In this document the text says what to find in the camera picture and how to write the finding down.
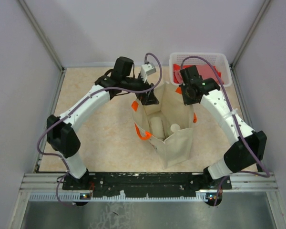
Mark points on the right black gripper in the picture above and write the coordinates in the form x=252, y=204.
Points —
x=187, y=101

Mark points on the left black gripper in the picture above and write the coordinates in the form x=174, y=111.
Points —
x=148, y=98

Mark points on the green bottle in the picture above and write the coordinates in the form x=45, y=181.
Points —
x=173, y=129
x=156, y=126

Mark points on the beige canvas tote bag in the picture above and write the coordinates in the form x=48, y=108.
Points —
x=176, y=148

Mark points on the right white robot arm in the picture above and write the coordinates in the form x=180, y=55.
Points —
x=246, y=145

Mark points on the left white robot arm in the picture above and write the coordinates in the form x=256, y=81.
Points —
x=62, y=130

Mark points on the red cloth in basket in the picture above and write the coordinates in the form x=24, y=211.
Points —
x=204, y=70

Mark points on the white plastic basket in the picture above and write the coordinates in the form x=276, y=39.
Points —
x=217, y=60

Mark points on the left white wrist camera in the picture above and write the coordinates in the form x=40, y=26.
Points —
x=146, y=70

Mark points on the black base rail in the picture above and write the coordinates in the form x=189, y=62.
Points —
x=140, y=185

